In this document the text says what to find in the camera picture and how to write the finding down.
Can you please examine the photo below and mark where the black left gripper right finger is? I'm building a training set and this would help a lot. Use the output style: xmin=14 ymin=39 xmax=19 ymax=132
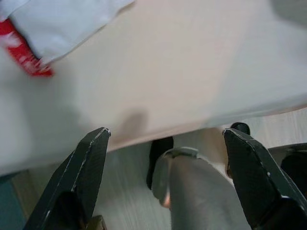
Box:
xmin=223 ymin=127 xmax=307 ymax=230

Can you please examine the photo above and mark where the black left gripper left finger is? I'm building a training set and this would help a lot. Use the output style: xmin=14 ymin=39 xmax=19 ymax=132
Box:
xmin=24 ymin=127 xmax=111 ymax=230

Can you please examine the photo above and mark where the white plastic bag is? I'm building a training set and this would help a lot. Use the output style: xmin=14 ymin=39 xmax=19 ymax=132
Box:
xmin=0 ymin=0 xmax=135 ymax=66

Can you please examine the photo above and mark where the grey robot left leg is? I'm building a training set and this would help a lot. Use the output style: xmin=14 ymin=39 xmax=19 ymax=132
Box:
xmin=145 ymin=121 xmax=251 ymax=230

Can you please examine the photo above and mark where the cream bed mattress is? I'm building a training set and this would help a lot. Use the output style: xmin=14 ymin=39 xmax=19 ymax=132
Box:
xmin=0 ymin=0 xmax=307 ymax=177

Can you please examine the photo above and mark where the red snack packet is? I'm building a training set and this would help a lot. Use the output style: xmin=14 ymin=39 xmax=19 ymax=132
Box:
xmin=0 ymin=18 xmax=54 ymax=78

